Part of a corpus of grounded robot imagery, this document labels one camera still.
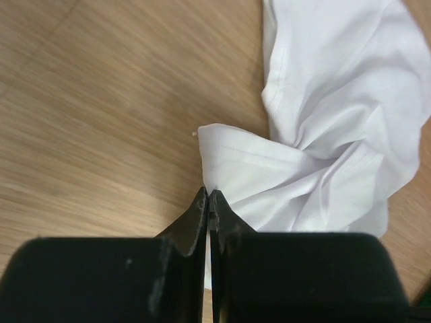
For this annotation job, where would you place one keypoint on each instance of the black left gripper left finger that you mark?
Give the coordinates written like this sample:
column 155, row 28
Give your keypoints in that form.
column 158, row 279

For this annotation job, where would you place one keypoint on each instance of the white t shirt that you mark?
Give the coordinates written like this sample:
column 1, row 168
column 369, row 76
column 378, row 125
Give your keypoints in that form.
column 347, row 92

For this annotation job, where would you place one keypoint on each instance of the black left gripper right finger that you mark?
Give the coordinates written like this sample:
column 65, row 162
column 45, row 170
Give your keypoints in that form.
column 299, row 277

